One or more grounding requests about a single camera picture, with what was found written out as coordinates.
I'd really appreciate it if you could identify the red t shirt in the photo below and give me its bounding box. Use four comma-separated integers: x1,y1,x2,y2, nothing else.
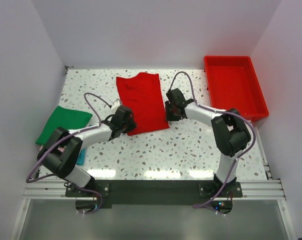
116,72,169,136

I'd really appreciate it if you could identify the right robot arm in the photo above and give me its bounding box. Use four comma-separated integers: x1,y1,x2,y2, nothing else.
165,88,251,197

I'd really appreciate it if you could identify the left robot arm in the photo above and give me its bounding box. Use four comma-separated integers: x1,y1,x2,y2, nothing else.
37,105,137,196

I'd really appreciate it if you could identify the green folded t shirt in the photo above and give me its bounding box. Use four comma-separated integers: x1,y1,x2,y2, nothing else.
35,106,93,145

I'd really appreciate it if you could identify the teal folded t shirt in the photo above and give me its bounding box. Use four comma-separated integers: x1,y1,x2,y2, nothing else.
76,148,86,166

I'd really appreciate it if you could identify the red plastic bin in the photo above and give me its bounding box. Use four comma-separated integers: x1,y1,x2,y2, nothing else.
204,55,269,122

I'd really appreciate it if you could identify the pink folded t shirt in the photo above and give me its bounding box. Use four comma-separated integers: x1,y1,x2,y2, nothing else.
39,146,65,152

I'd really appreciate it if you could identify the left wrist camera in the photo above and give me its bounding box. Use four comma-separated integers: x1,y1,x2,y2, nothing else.
110,99,122,112

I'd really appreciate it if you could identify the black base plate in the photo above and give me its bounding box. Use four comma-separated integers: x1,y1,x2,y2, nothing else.
64,180,243,212

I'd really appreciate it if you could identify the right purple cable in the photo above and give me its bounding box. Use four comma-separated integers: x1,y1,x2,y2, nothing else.
192,71,257,210

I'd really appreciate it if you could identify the purple cable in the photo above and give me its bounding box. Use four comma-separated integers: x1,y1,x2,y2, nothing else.
192,71,257,210
25,92,116,216

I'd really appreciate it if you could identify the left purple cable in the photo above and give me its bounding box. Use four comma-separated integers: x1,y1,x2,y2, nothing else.
25,92,116,216

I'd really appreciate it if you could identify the aluminium frame rail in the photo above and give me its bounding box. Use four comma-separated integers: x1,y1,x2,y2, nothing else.
23,119,288,201

